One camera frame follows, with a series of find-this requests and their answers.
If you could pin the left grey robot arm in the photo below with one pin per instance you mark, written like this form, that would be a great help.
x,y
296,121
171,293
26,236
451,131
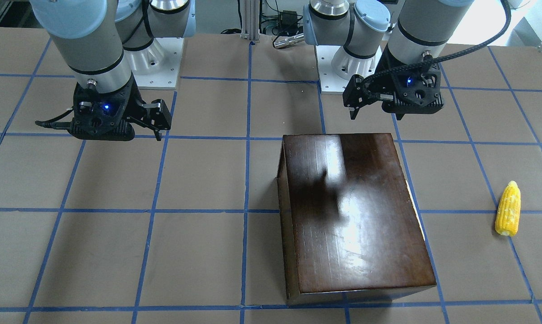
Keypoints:
x,y
421,32

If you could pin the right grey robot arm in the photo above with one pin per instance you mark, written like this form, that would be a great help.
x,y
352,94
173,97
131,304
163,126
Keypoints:
x,y
107,44

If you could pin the silver metal cylinder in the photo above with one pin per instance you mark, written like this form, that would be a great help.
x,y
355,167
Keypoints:
x,y
288,41

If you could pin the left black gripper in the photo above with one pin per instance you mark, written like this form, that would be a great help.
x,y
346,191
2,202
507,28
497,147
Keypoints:
x,y
384,67

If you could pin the black power adapter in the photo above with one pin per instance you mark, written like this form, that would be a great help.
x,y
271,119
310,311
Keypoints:
x,y
288,18

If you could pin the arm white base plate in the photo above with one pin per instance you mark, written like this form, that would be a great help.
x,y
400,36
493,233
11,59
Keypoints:
x,y
335,67
157,67

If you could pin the aluminium frame post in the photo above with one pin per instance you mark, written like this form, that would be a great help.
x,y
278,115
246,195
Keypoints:
x,y
250,19

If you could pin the dark brown wooden cabinet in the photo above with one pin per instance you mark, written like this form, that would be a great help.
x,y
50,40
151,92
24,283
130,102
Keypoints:
x,y
350,230

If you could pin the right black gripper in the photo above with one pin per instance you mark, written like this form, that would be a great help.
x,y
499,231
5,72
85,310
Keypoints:
x,y
135,100

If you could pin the yellow corn cob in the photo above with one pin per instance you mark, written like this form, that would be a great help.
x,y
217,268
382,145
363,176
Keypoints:
x,y
509,211

